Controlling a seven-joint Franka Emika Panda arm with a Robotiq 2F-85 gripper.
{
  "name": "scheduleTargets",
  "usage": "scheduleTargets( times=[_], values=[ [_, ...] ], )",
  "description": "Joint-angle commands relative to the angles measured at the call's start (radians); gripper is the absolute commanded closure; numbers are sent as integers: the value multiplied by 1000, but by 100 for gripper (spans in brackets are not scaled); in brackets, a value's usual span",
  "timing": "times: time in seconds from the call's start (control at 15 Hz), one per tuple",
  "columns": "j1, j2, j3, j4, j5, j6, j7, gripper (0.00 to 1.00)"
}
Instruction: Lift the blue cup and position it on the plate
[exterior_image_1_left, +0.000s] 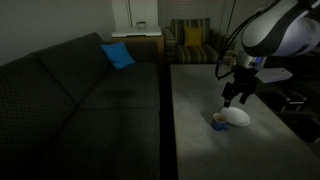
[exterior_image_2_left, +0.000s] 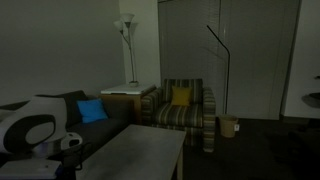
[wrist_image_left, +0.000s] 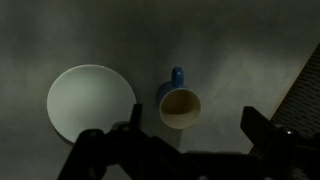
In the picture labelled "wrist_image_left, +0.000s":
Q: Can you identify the blue ceramic cup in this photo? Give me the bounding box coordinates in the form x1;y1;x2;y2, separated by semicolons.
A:
156;66;202;130

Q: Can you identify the dark fabric sofa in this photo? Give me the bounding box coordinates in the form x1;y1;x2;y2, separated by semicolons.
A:
268;42;320;143

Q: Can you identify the white round plate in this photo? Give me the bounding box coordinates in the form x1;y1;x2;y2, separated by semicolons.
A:
46;64;138;145

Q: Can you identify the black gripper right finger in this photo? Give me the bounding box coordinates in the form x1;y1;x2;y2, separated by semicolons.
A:
240;105;279;152

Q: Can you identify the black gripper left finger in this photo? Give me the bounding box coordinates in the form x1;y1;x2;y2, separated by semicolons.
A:
128;103;144;134

